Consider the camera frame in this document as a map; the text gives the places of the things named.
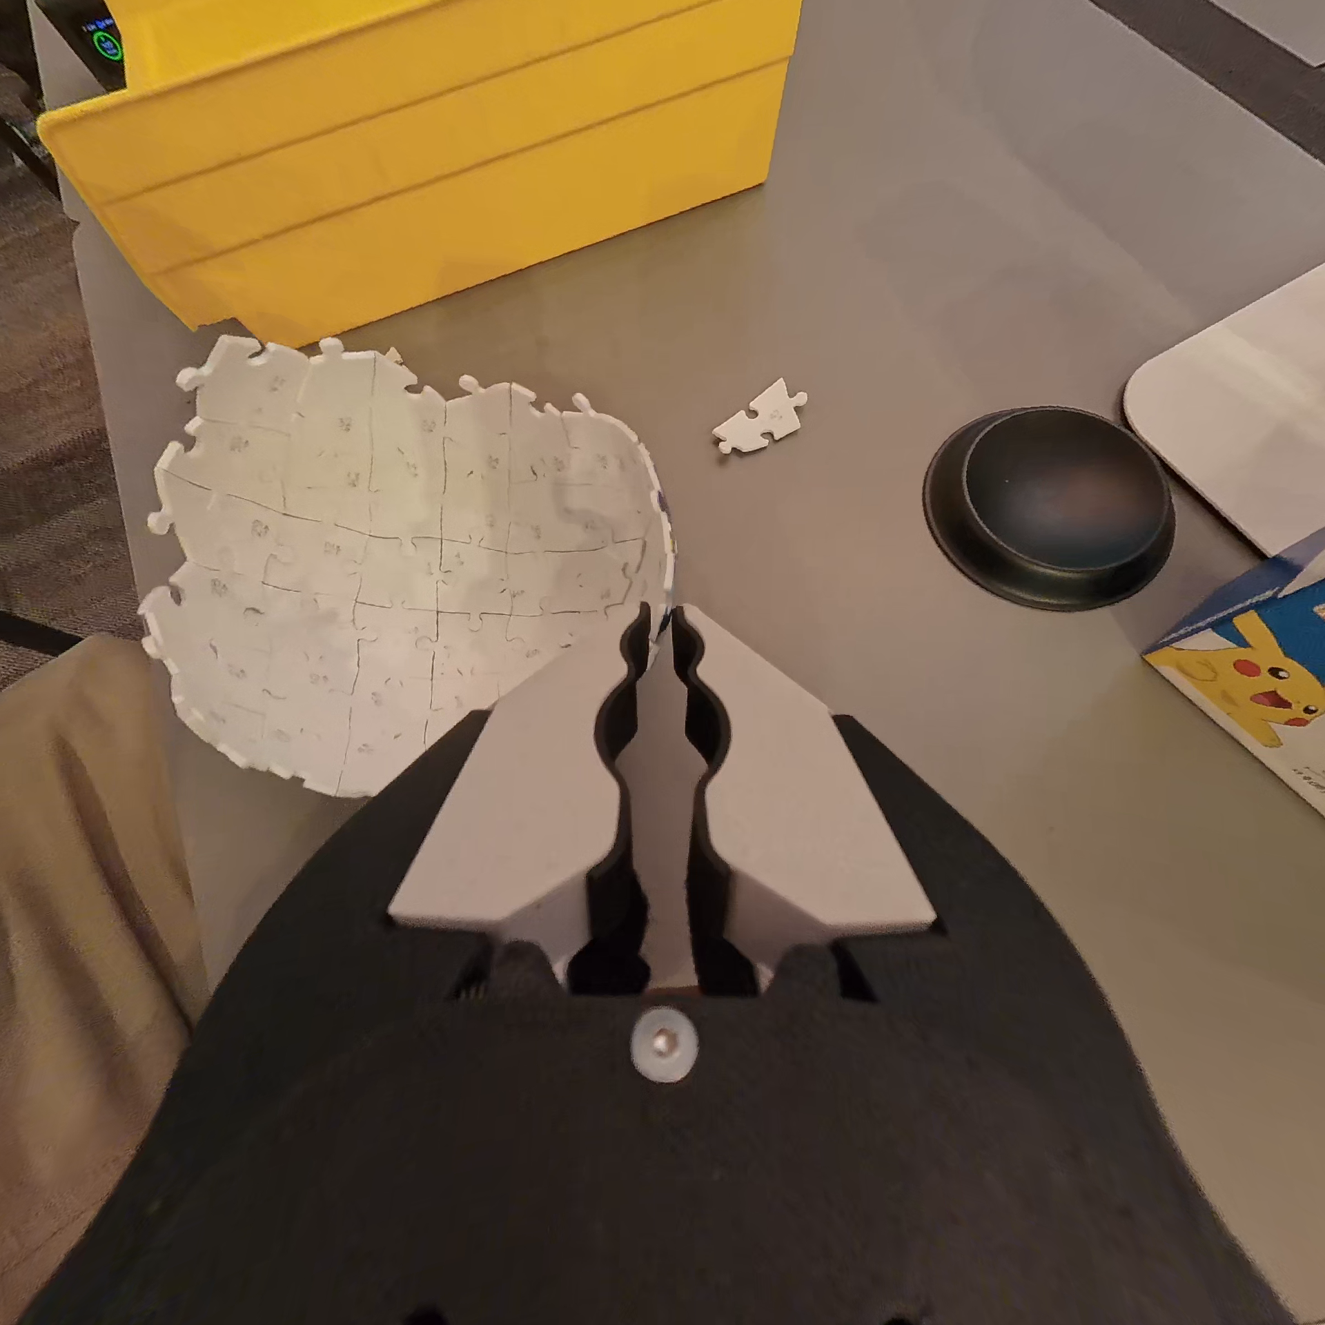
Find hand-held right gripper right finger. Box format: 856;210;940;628
670;606;938;997

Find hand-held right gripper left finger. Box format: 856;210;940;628
388;603;653;995

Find partly built puzzle ball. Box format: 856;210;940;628
138;333;676;801

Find black round puzzle stand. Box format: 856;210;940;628
922;405;1176;612

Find joined white puzzle piece pair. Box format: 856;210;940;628
711;377;809;459

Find blue puzzle box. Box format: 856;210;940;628
1142;538;1325;819

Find person's beige trousers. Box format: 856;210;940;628
0;634;208;1316

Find yellow plastic bin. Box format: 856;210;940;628
36;0;804;349

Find black device with green light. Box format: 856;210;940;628
77;0;132;92

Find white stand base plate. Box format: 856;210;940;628
1123;264;1325;558

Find black desk cable cover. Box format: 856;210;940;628
1086;0;1325;167

